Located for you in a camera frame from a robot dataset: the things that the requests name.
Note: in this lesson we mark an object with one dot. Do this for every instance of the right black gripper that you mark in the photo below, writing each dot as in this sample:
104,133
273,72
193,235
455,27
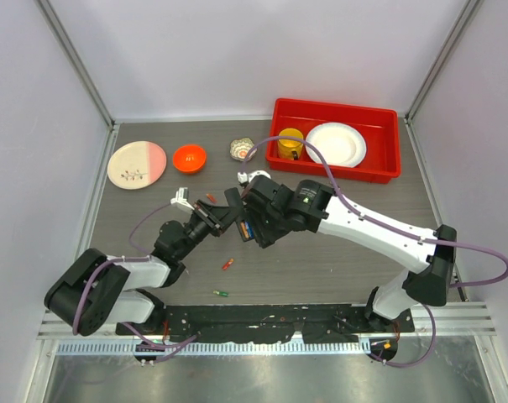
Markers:
263,234

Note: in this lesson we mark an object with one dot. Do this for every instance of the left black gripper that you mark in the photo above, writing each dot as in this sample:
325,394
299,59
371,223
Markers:
214,217

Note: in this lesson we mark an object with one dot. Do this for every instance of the black remote control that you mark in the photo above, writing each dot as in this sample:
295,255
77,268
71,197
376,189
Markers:
236,206

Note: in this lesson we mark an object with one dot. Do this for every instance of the blue battery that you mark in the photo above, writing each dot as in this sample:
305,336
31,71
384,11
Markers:
249,230

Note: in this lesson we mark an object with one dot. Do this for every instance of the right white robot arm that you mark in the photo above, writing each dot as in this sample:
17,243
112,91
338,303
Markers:
424,253

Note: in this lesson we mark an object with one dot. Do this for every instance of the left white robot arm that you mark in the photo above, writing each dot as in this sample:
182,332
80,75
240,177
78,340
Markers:
99,288

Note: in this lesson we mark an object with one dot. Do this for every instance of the red orange battery centre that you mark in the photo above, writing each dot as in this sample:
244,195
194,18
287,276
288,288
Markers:
228,264

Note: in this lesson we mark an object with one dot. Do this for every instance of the yellow mug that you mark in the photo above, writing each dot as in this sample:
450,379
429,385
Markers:
289,145

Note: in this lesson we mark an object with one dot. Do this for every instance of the small floral bowl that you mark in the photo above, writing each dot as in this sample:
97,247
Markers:
241,149

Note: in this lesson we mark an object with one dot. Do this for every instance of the orange bowl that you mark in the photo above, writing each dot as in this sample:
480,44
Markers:
190,159

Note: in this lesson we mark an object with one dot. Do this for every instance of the white paper plate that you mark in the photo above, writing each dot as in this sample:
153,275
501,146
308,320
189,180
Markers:
338,143

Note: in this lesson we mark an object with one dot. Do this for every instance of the pink and cream plate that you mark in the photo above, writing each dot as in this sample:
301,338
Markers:
136,165

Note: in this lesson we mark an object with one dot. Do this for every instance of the red plastic bin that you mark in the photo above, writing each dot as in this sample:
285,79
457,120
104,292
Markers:
378,126

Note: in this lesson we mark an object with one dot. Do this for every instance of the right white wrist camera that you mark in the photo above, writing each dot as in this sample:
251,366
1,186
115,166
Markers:
244,178

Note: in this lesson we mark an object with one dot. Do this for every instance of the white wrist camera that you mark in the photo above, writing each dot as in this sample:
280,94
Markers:
180,200
244,178

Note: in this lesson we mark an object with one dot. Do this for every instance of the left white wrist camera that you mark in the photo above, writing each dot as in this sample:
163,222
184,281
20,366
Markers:
180,200

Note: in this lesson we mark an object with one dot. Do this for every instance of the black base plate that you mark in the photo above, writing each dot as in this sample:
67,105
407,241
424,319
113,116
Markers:
268,324

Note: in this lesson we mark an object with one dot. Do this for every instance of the white slotted cable duct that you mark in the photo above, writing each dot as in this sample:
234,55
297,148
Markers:
294,347

